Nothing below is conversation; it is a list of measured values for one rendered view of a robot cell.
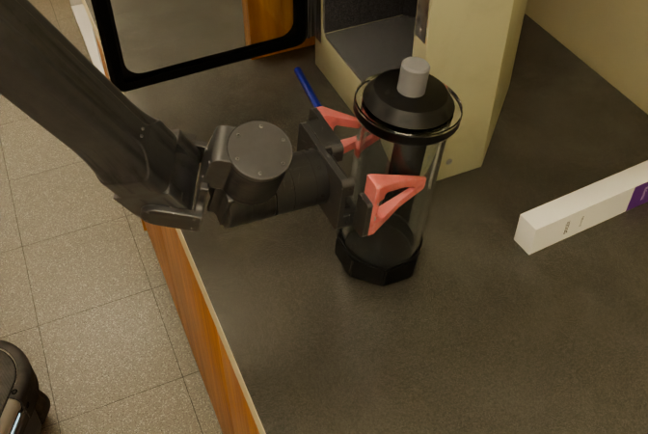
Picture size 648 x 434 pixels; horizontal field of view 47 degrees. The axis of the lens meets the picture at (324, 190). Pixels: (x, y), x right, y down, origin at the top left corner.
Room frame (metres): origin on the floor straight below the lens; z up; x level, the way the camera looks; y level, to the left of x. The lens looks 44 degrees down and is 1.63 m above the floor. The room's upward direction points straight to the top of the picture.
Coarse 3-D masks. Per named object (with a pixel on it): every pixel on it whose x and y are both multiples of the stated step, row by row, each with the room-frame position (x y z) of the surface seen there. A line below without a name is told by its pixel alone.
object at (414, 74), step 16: (416, 64) 0.59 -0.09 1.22; (384, 80) 0.61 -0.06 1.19; (400, 80) 0.59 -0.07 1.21; (416, 80) 0.58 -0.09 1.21; (432, 80) 0.61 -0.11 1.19; (368, 96) 0.59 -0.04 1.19; (384, 96) 0.58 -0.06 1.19; (400, 96) 0.58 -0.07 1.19; (416, 96) 0.58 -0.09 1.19; (432, 96) 0.58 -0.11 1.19; (448, 96) 0.59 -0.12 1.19; (384, 112) 0.56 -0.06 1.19; (400, 112) 0.56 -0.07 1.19; (416, 112) 0.56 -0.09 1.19; (432, 112) 0.56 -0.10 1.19; (448, 112) 0.57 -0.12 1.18; (416, 128) 0.55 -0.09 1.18
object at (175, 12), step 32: (128, 0) 0.88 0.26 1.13; (160, 0) 0.89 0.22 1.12; (192, 0) 0.91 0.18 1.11; (224, 0) 0.93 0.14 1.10; (256, 0) 0.95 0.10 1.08; (288, 0) 0.97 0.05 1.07; (128, 32) 0.87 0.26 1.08; (160, 32) 0.89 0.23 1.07; (192, 32) 0.91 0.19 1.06; (224, 32) 0.93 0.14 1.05; (256, 32) 0.95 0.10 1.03; (128, 64) 0.87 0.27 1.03; (160, 64) 0.89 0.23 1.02
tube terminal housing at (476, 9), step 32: (448, 0) 0.72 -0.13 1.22; (480, 0) 0.74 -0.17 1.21; (512, 0) 0.76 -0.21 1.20; (448, 32) 0.72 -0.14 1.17; (480, 32) 0.74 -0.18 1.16; (512, 32) 0.82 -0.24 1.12; (320, 64) 0.98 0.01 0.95; (448, 64) 0.73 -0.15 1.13; (480, 64) 0.75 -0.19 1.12; (512, 64) 0.92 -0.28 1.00; (352, 96) 0.88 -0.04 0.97; (480, 96) 0.75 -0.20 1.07; (480, 128) 0.75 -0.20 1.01; (448, 160) 0.73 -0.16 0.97; (480, 160) 0.76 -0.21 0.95
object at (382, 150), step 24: (360, 96) 0.59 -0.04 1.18; (456, 96) 0.61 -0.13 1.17; (456, 120) 0.57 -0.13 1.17; (360, 144) 0.58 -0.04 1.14; (384, 144) 0.55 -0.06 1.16; (408, 144) 0.54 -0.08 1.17; (432, 144) 0.54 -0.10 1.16; (360, 168) 0.57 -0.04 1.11; (384, 168) 0.55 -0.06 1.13; (408, 168) 0.55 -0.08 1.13; (432, 168) 0.56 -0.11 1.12; (360, 192) 0.56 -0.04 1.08; (432, 192) 0.57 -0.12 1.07; (408, 216) 0.55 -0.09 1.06; (360, 240) 0.56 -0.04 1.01; (384, 240) 0.55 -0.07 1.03; (408, 240) 0.55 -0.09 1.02; (384, 264) 0.54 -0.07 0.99
